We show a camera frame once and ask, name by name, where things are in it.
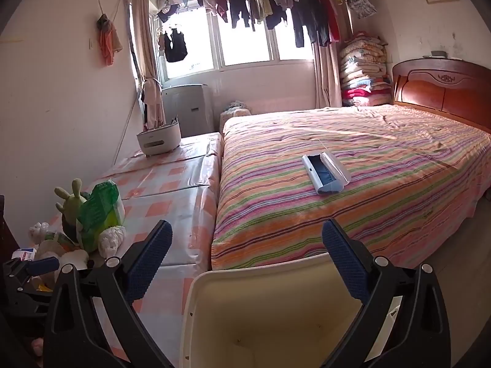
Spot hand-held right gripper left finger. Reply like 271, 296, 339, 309
43, 220, 174, 368

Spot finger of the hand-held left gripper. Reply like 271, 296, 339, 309
3, 256, 61, 301

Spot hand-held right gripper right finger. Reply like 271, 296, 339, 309
320, 219, 452, 368

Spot small blue white carton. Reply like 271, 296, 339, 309
11, 247, 38, 263

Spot small printed can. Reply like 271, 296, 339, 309
44, 231, 77, 251

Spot white plastic bag bundle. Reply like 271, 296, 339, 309
98, 225, 127, 257

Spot green printed packet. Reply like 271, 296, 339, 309
76, 179, 126, 254

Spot green broccoli plush toy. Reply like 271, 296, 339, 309
54, 178, 91, 242

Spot cream plastic bin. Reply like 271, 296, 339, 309
180, 253, 403, 368

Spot dark wooden furniture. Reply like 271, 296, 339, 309
0, 195, 17, 261

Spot orange checkered tablecloth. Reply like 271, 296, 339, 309
23, 132, 223, 368

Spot blue white lint brush case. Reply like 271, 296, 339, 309
301, 151, 353, 194

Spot bed with striped sheet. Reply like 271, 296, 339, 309
210, 103, 491, 271

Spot white desk organizer box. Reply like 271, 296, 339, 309
137, 117, 183, 157

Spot grey standing appliance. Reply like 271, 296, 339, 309
161, 83, 215, 138

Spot beige curtain beside quilts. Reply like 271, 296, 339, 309
312, 34, 342, 109

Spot stack of folded quilts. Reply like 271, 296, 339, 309
339, 33, 394, 107

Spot wooden headboard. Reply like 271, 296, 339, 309
391, 57, 491, 135

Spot black hanging garment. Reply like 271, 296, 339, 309
158, 27, 188, 63

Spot beige tied curtain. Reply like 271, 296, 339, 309
130, 0, 166, 131

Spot window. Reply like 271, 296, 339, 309
151, 6, 319, 79

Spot row of hanging clothes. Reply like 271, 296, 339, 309
194, 0, 378, 48

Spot orange cloth on wall hook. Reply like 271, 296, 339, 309
96, 13, 124, 67

